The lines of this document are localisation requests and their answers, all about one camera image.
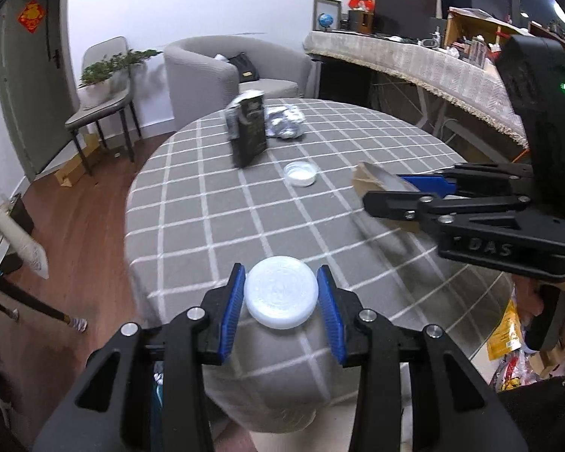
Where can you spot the red fu door decoration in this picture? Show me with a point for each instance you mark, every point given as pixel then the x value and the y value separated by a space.
pixel 31 16

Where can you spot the dark teal trash bin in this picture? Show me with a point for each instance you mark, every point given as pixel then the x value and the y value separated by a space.
pixel 157 408

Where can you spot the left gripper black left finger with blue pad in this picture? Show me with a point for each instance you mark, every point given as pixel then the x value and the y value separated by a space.
pixel 109 406

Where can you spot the brown cardboard roll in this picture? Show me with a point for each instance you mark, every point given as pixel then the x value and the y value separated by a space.
pixel 369 177

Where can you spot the small blue globe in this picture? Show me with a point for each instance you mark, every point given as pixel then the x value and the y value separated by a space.
pixel 325 22

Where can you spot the beige fringed desk cloth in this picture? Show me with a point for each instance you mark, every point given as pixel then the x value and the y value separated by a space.
pixel 480 93

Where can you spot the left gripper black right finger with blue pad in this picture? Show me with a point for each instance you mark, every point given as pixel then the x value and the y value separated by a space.
pixel 452 408

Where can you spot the grey checkered tablecloth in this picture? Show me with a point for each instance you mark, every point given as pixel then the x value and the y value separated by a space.
pixel 191 215

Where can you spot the dark green door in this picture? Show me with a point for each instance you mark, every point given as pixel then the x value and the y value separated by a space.
pixel 33 86

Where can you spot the black handbag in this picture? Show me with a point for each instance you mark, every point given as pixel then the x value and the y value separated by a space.
pixel 247 72

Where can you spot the grey dining chair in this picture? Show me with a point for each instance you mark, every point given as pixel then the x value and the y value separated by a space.
pixel 119 101

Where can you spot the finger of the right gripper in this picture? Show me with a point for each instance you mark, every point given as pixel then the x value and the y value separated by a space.
pixel 430 210
pixel 474 180

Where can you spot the white round plastic lid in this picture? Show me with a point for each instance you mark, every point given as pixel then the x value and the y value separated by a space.
pixel 281 292

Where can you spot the cardboard box on floor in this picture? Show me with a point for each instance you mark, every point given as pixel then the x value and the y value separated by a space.
pixel 73 169

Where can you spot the framed picture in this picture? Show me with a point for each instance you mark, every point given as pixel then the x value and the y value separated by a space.
pixel 332 7

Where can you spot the clear plastic lid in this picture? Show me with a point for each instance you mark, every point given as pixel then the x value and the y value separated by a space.
pixel 300 174

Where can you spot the wooden desk organizer box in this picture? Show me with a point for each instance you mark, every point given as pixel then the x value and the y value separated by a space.
pixel 463 25

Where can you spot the grey armchair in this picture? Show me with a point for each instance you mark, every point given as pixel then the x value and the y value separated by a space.
pixel 202 81

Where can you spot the beige patterned tablecloth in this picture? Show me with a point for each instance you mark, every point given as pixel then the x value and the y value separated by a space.
pixel 31 252

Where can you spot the potted green plant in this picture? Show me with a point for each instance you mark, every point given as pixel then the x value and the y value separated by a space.
pixel 108 75

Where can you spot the black monitor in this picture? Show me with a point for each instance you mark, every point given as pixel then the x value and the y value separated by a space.
pixel 412 19

